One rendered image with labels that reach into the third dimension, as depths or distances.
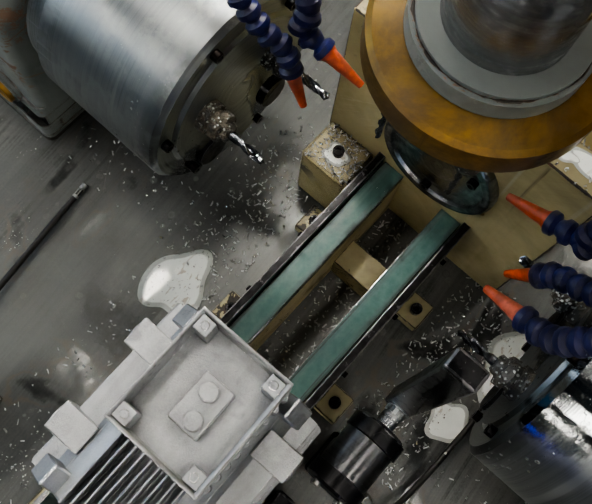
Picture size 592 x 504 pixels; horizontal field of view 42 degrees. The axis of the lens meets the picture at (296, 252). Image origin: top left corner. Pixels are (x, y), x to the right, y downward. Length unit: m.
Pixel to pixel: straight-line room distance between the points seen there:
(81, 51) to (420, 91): 0.39
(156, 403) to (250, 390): 0.08
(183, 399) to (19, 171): 0.54
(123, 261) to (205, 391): 0.41
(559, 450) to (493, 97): 0.33
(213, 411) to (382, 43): 0.33
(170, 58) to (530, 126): 0.35
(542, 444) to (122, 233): 0.60
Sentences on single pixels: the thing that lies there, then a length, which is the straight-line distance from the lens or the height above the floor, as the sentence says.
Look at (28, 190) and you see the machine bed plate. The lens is 1.09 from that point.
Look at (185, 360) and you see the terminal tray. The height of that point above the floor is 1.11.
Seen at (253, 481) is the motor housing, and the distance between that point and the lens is 0.71.
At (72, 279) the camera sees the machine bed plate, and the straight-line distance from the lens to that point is 1.04.
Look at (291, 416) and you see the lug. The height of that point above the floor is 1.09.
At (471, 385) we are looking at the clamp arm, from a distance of 0.55.
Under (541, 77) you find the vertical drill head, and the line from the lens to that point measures 0.52.
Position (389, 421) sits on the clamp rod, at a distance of 0.77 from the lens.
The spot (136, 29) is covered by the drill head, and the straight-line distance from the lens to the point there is 0.75.
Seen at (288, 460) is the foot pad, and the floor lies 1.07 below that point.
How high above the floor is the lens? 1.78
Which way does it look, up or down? 73 degrees down
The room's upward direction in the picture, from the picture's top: 11 degrees clockwise
